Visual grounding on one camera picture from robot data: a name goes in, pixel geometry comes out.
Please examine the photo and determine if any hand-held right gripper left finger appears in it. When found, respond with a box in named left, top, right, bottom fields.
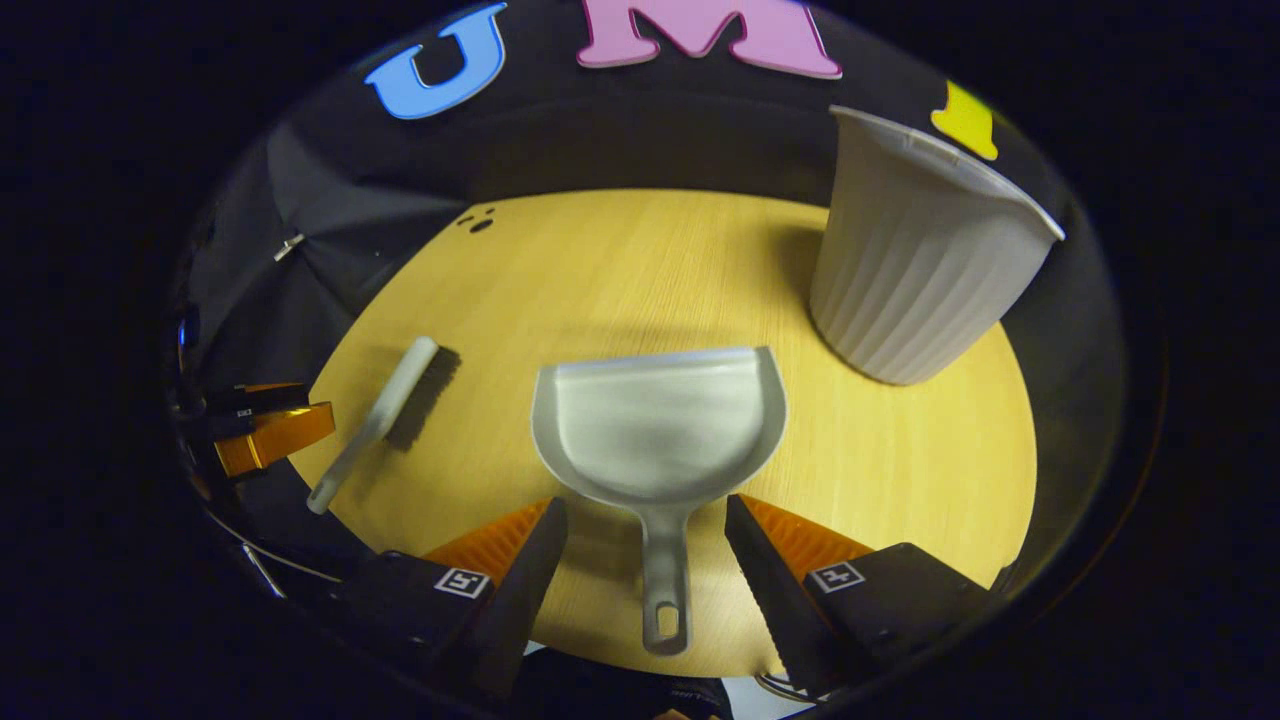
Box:
left=335, top=497, right=571, bottom=701

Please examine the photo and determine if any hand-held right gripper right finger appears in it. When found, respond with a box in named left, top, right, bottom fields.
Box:
left=725, top=493, right=1001, bottom=696

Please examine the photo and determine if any small grey broom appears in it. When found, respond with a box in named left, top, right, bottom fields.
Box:
left=306, top=336, right=463, bottom=516

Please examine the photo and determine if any grey dustpan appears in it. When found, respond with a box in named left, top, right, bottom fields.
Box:
left=531, top=346, right=788, bottom=658

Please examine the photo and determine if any white ribbed garbage bin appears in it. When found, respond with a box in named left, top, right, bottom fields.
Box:
left=809, top=105, right=1067, bottom=387

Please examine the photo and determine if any black backdrop cloth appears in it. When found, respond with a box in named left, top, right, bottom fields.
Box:
left=170, top=0, right=1121, bottom=601

